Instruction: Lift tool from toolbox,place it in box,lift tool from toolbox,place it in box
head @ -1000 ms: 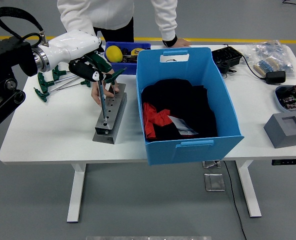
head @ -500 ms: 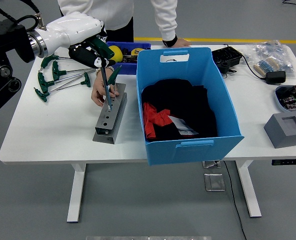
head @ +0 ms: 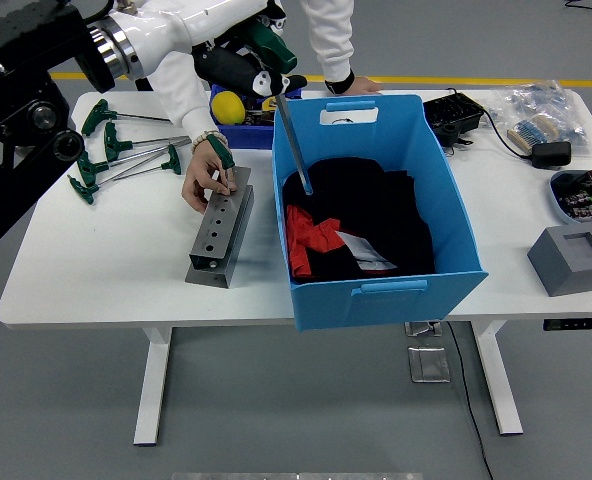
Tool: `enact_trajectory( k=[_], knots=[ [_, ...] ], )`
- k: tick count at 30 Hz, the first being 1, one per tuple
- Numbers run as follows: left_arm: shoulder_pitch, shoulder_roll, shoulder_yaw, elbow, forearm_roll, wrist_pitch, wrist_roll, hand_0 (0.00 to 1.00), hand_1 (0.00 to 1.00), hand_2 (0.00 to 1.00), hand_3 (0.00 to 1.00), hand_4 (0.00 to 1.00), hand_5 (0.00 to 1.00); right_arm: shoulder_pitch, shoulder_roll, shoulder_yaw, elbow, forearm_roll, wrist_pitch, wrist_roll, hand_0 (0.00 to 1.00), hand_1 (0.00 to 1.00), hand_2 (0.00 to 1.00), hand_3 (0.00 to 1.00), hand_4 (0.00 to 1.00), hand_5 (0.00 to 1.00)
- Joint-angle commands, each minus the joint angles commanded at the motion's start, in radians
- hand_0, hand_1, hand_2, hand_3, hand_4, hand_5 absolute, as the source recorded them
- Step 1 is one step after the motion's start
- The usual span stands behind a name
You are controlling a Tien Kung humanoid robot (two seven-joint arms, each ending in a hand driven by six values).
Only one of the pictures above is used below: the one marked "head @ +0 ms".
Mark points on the black table control panel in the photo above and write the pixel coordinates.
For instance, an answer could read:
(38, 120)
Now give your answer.
(576, 324)

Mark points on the small dark blue bin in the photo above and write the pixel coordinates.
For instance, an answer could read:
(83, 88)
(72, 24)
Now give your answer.
(246, 136)

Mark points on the clear plastic component bags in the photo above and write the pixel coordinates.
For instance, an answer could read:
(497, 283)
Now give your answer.
(541, 100)

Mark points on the black plastic tray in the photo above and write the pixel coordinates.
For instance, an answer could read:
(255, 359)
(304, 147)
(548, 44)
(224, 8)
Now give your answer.
(451, 112)

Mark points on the person's left hand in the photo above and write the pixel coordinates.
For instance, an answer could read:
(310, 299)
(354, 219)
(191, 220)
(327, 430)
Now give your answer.
(363, 86)

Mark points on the person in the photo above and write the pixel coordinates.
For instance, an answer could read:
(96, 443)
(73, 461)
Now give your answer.
(326, 30)

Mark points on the grey metal tool rack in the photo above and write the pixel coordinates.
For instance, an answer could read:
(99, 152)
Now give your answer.
(216, 230)

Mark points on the beige resistor strip bundle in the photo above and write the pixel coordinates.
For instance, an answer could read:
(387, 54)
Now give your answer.
(531, 132)

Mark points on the electronic parts pile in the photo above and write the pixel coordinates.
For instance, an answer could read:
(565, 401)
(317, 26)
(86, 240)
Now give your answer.
(583, 197)

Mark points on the person's left forearm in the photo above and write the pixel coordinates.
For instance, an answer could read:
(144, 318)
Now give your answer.
(328, 45)

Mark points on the white table leg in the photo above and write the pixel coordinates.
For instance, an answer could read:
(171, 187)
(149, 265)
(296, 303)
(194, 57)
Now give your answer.
(501, 390)
(151, 390)

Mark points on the red cloth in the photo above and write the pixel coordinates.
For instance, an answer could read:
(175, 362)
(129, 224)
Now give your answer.
(303, 235)

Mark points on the black cloth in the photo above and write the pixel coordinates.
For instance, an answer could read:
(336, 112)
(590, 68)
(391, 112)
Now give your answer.
(376, 210)

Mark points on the black round cylinder part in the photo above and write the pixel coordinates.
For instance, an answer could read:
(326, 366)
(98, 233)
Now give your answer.
(448, 134)

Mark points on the small metal floor plate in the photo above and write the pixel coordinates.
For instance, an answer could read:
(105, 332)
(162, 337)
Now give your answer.
(421, 329)

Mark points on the light blue dish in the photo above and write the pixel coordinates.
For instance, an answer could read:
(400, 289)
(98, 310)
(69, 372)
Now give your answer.
(556, 197)

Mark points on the white grey fabric piece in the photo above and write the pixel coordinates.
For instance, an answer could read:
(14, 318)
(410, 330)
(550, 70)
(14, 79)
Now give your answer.
(366, 252)

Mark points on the person's right forearm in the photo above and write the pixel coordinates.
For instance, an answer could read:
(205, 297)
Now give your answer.
(186, 100)

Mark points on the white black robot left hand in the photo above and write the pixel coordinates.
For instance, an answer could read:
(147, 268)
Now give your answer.
(176, 25)

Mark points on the yellow lemon-shaped object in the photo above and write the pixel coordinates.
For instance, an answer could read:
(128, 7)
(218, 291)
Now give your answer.
(226, 110)

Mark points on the person's right hand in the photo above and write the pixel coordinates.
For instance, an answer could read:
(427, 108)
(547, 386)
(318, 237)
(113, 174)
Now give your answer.
(201, 175)

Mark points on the square metal floor plate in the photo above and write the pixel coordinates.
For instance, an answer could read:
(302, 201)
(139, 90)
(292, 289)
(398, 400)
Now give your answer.
(428, 365)

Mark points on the yellow tape measure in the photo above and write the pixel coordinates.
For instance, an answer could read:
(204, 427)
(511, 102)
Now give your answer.
(268, 104)

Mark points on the grey foam block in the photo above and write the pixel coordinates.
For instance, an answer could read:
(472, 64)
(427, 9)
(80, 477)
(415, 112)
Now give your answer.
(566, 275)

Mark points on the black power adapter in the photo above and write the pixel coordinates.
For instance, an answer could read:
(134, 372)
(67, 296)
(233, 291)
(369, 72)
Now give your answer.
(551, 155)

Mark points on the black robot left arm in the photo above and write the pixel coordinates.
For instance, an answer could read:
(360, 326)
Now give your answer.
(21, 50)

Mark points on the large light blue box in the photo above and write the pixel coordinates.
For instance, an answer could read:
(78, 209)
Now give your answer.
(376, 305)

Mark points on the dark hardware pieces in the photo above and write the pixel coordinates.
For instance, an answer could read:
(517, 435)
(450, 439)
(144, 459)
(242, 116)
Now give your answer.
(258, 119)

